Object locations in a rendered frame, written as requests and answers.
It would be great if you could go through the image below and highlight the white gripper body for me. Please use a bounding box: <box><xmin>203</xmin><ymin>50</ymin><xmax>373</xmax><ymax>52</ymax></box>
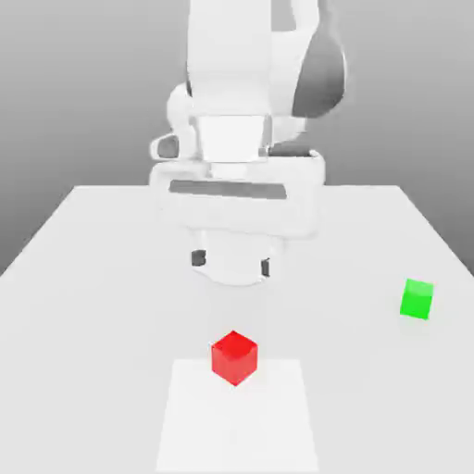
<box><xmin>148</xmin><ymin>154</ymin><xmax>328</xmax><ymax>240</ymax></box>

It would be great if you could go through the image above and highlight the small red cube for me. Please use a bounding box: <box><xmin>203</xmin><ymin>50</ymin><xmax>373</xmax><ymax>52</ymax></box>
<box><xmin>210</xmin><ymin>330</ymin><xmax>259</xmax><ymax>388</ymax></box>

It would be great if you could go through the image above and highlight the small green cube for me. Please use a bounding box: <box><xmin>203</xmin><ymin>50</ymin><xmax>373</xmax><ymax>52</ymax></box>
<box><xmin>398</xmin><ymin>278</ymin><xmax>435</xmax><ymax>321</ymax></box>

